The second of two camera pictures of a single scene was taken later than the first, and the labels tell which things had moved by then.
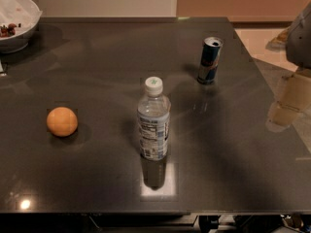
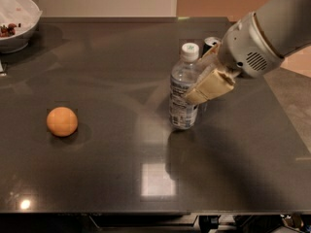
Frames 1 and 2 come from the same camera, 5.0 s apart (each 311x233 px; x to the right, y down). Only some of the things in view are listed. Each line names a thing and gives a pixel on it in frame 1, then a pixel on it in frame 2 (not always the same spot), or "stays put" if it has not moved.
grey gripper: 299,44 → 247,47
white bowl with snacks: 18,19 stays put
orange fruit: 61,121 stays put
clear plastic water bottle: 154,120 → 183,114
